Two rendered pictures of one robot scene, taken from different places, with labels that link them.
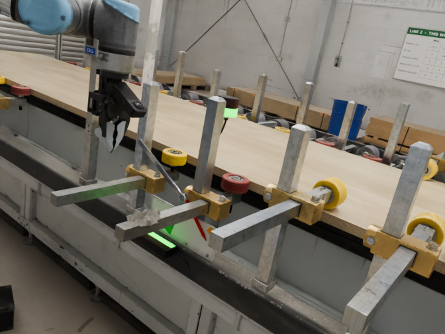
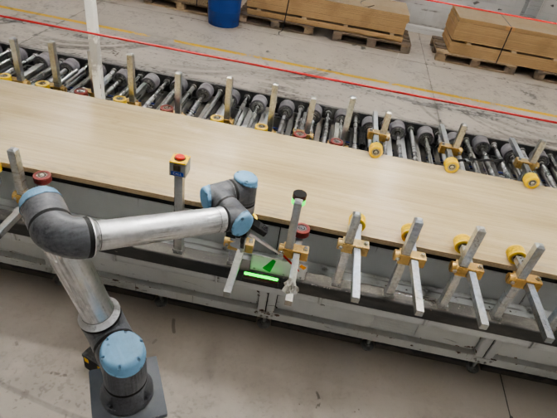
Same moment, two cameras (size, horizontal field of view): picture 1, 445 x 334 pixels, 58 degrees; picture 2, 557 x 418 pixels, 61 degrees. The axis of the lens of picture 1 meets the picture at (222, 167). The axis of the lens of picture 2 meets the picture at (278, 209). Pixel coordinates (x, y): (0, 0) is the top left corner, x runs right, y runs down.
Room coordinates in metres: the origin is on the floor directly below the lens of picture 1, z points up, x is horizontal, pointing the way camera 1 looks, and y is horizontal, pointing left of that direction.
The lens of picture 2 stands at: (-0.26, 0.96, 2.29)
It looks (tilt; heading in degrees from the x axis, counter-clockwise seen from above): 38 degrees down; 328
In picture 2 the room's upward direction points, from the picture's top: 10 degrees clockwise
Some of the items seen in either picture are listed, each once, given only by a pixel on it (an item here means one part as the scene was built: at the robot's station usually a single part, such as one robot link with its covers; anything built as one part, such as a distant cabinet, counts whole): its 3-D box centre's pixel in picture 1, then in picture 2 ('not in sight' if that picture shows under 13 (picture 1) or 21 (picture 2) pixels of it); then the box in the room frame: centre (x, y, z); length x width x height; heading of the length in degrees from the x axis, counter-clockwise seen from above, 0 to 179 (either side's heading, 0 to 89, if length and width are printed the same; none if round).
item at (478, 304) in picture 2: not in sight; (472, 279); (0.54, -0.57, 0.95); 0.50 x 0.04 x 0.04; 145
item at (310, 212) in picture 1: (292, 202); (352, 245); (0.89, -0.18, 0.95); 0.14 x 0.06 x 0.05; 55
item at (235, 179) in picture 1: (232, 194); (299, 235); (1.10, -0.05, 0.85); 0.08 x 0.08 x 0.11
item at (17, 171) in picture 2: not in sight; (22, 192); (1.76, 1.07, 0.86); 0.04 x 0.04 x 0.48; 55
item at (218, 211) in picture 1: (206, 201); (293, 250); (1.03, 0.03, 0.85); 0.14 x 0.06 x 0.05; 55
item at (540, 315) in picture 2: not in sight; (531, 292); (0.40, -0.77, 0.95); 0.50 x 0.04 x 0.04; 145
